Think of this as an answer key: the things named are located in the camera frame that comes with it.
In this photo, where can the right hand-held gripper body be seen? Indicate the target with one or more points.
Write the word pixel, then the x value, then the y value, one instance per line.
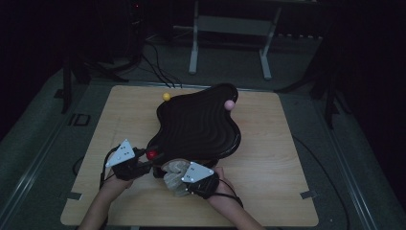
pixel 198 174

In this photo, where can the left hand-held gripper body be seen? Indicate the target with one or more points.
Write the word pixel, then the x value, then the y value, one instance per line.
pixel 123 155

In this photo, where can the beige fluffy cloth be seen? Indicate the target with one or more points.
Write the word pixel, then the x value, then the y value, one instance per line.
pixel 174 185

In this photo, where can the black wavy two-tier tray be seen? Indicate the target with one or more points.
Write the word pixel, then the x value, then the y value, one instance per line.
pixel 198 127

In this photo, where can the person's right hand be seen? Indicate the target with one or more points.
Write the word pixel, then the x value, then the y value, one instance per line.
pixel 223 195

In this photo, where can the person's left hand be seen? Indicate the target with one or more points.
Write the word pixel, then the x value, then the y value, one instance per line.
pixel 115 188

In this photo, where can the grey tape strip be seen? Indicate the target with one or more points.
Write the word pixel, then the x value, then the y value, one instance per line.
pixel 74 195
pixel 308 194

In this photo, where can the black tripod stand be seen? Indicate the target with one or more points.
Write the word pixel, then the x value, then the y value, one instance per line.
pixel 67 92

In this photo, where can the dark equipment tower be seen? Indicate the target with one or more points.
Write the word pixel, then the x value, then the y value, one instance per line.
pixel 137 28

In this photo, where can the black metal stand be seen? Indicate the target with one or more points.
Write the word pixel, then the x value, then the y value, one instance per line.
pixel 330 108

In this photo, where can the metal floor rail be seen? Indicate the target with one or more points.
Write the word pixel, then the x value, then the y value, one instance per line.
pixel 355 185
pixel 28 177

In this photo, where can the white metal stand frame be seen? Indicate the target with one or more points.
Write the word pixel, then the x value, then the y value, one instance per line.
pixel 233 25

